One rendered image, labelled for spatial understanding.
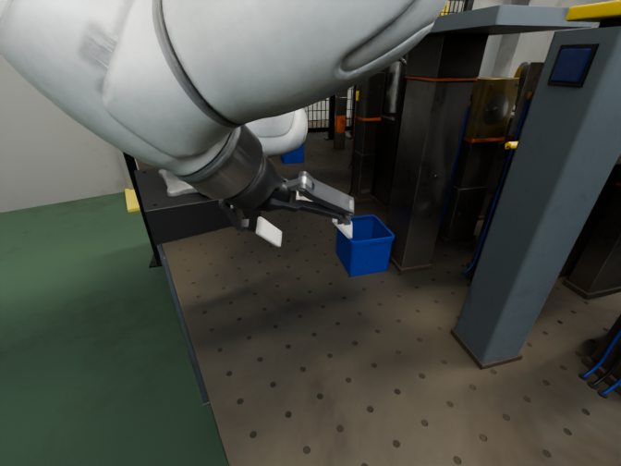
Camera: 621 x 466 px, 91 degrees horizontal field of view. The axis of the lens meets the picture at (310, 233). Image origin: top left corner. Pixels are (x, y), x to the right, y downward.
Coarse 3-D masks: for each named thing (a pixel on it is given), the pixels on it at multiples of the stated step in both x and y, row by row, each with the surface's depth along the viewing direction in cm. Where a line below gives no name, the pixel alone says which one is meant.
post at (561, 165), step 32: (576, 32) 29; (608, 32) 27; (544, 64) 32; (608, 64) 27; (544, 96) 33; (576, 96) 30; (608, 96) 28; (544, 128) 33; (576, 128) 30; (608, 128) 30; (512, 160) 38; (544, 160) 34; (576, 160) 31; (608, 160) 32; (512, 192) 38; (544, 192) 34; (576, 192) 34; (512, 224) 39; (544, 224) 35; (576, 224) 36; (480, 256) 45; (512, 256) 39; (544, 256) 38; (480, 288) 46; (512, 288) 40; (544, 288) 41; (480, 320) 46; (512, 320) 43; (480, 352) 47; (512, 352) 47
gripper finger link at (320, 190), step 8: (304, 176) 37; (304, 184) 37; (312, 184) 39; (320, 184) 39; (304, 192) 38; (312, 192) 38; (320, 192) 39; (328, 192) 40; (336, 192) 41; (312, 200) 39; (320, 200) 39; (328, 200) 40; (336, 200) 41; (344, 200) 42; (352, 200) 43; (336, 208) 41; (344, 208) 41
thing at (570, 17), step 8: (616, 0) 26; (576, 8) 29; (584, 8) 29; (592, 8) 28; (600, 8) 28; (608, 8) 27; (616, 8) 26; (568, 16) 30; (576, 16) 29; (584, 16) 29; (592, 16) 28; (600, 16) 28; (608, 16) 27; (616, 16) 27; (600, 24) 29; (608, 24) 29; (616, 24) 28
